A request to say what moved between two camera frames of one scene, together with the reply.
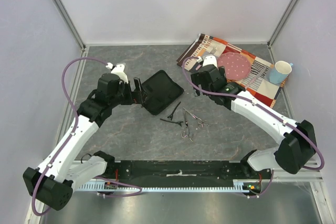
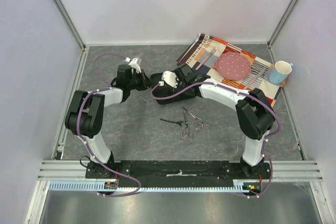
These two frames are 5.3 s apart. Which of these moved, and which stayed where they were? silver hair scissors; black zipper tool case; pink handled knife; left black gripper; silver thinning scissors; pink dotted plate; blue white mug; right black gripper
Moved: left black gripper; right black gripper; black zipper tool case
Stayed: pink handled knife; pink dotted plate; silver thinning scissors; silver hair scissors; blue white mug
